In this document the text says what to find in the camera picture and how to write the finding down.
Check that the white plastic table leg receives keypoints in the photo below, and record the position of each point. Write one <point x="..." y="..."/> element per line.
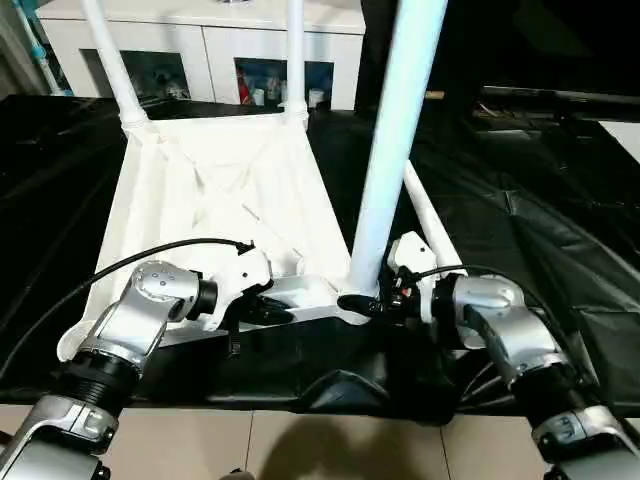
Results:
<point x="120" y="75"/>
<point x="395" y="150"/>
<point x="295" y="60"/>
<point x="432" y="220"/>

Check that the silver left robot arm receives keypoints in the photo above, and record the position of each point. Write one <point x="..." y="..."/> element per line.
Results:
<point x="140" y="315"/>

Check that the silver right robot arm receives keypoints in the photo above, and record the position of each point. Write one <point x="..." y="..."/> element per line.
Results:
<point x="515" y="325"/>

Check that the black work mat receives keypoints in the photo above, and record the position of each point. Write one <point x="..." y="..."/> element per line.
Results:
<point x="300" y="375"/>

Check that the small yellow label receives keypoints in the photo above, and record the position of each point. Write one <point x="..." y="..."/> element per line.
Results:
<point x="435" y="94"/>

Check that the long black rod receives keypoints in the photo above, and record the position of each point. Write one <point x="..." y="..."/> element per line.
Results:
<point x="560" y="97"/>

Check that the flat white board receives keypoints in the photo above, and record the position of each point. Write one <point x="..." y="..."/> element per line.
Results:
<point x="625" y="140"/>

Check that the white glass door cabinet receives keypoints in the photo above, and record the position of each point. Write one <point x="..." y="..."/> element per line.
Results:
<point x="200" y="35"/>

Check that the teal and white pole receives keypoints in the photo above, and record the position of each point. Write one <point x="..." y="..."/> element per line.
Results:
<point x="45" y="65"/>

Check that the grey curtain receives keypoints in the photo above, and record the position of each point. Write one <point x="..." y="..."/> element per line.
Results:
<point x="17" y="60"/>

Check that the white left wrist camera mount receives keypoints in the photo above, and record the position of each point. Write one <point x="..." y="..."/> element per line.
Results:
<point x="245" y="272"/>

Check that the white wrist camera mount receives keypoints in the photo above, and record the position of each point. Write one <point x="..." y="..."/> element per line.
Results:
<point x="412" y="250"/>
<point x="245" y="272"/>

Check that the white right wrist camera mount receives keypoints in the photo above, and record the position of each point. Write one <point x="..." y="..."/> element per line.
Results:
<point x="412" y="250"/>

